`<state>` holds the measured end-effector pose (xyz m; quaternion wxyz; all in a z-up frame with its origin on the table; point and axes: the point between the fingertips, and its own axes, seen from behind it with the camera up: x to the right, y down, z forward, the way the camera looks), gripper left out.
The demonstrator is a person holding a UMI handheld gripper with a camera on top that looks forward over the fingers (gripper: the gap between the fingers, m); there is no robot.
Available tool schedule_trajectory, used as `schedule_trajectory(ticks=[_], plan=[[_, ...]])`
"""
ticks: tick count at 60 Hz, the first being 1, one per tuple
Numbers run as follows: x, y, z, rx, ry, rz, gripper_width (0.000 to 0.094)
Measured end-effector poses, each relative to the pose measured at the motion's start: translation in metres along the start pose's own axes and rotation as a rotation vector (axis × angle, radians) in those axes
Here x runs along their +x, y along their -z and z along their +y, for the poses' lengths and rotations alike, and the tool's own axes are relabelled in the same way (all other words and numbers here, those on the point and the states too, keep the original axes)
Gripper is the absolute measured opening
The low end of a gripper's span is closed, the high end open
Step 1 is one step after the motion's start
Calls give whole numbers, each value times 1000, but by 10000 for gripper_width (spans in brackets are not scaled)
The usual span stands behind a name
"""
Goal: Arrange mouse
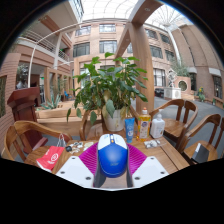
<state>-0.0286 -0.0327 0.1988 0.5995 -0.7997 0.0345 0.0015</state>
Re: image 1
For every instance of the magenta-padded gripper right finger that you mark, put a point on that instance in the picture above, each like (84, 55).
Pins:
(150, 170)

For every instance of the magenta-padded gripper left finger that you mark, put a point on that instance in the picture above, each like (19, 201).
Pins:
(75, 170)

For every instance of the blue and white computer mouse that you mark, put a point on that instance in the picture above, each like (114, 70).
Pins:
(112, 158)

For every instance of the small printed sticker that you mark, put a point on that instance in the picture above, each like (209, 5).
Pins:
(75, 151)
(88, 145)
(78, 145)

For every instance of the small black key fob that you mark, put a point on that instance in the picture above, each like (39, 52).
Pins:
(68, 149)

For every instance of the clear plastic packet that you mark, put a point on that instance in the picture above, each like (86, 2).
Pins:
(152, 144)

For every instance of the red paper bag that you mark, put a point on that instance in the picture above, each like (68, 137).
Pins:
(50, 158)

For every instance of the white pump bottle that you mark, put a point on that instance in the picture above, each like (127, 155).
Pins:
(157, 128)

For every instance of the yellow liquid bottle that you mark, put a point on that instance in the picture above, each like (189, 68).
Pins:
(144, 126)

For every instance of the blue squeeze tube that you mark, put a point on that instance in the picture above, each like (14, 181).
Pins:
(129, 130)

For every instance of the long wooden planter box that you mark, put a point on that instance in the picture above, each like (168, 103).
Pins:
(56, 121)

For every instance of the black flat case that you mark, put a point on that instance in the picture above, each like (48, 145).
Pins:
(200, 153)

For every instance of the white sculpture on plinth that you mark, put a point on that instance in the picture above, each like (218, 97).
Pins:
(172, 90)

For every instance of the green plant in white pot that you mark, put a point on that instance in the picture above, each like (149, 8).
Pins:
(110, 86)

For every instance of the yellow flowering plant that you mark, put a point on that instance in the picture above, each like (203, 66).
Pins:
(201, 94)

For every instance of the dark bust statue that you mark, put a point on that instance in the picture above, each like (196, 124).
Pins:
(22, 78)

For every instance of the dark red wooden pedestal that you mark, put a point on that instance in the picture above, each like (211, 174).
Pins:
(25, 110)

